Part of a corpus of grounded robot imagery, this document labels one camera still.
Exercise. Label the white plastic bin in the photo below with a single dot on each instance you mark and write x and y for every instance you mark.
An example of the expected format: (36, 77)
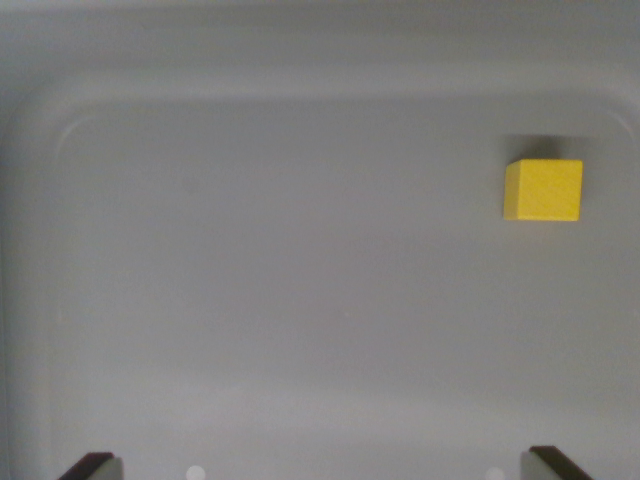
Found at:
(280, 260)

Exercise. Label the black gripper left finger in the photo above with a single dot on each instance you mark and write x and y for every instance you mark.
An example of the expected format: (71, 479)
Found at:
(96, 467)

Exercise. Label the yellow wooden cube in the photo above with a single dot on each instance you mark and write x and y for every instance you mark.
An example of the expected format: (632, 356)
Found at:
(545, 190)

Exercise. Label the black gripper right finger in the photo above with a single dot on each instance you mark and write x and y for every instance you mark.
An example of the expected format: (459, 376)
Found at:
(542, 466)

